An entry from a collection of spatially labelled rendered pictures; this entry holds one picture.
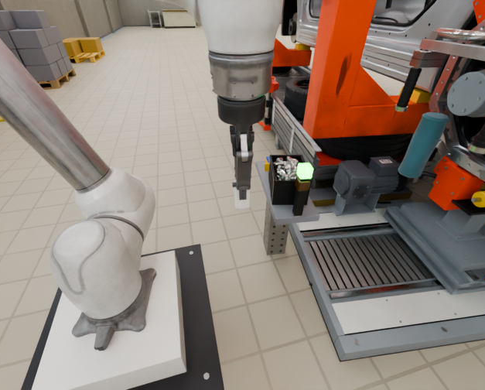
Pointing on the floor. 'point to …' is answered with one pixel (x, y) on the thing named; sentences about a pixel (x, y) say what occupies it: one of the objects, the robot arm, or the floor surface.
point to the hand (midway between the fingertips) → (242, 195)
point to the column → (274, 234)
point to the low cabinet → (178, 19)
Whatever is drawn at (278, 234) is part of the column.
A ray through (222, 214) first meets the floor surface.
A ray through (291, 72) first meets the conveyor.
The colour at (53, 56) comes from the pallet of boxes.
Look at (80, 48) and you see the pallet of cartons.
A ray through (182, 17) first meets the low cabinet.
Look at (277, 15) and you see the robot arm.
